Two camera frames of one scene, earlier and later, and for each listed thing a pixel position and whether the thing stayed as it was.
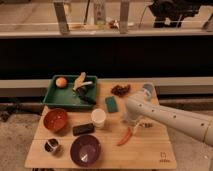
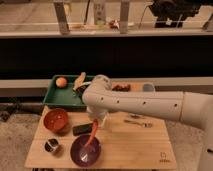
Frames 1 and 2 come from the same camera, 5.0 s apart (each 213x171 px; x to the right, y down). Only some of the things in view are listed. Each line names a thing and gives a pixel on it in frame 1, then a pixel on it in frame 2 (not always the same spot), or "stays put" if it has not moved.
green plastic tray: [67, 96] stays put
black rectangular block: [83, 129] stays put
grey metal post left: [59, 8] stays put
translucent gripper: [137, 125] → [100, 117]
